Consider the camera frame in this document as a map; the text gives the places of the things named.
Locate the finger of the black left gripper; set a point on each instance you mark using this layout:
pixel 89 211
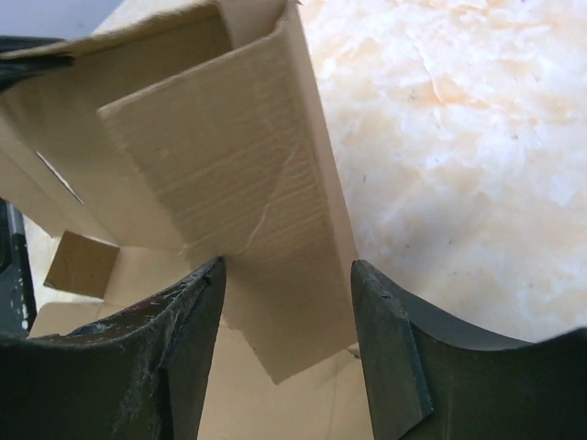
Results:
pixel 17 70

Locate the brown cardboard box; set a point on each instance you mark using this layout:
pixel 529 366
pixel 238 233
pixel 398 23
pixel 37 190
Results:
pixel 197 133

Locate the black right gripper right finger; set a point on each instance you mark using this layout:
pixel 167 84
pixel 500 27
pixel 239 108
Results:
pixel 430 375

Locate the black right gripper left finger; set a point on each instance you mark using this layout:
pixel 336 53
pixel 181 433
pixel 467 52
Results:
pixel 139 373

